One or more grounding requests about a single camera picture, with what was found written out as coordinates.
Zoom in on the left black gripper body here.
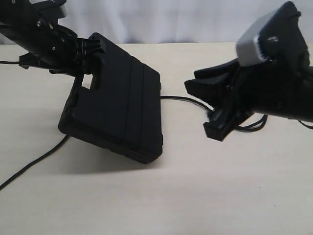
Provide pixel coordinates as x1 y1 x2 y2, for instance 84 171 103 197
0 0 78 75

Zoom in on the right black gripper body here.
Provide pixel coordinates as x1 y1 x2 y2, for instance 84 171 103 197
226 1 313 122

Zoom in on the black braided rope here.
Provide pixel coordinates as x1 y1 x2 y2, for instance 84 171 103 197
0 95 268 189

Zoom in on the black plastic carry case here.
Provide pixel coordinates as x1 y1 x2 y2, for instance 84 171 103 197
58 33 163 164

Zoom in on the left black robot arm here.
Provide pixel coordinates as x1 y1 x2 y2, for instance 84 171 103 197
0 0 106 76

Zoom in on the white curtain backdrop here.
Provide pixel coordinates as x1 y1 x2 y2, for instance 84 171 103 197
0 0 313 46

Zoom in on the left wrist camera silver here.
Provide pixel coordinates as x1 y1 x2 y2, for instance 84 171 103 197
30 0 67 19

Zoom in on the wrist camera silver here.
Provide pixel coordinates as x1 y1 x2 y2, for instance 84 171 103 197
236 9 278 67
30 0 67 19

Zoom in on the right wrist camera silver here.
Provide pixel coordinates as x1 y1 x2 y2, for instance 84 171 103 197
236 9 278 67

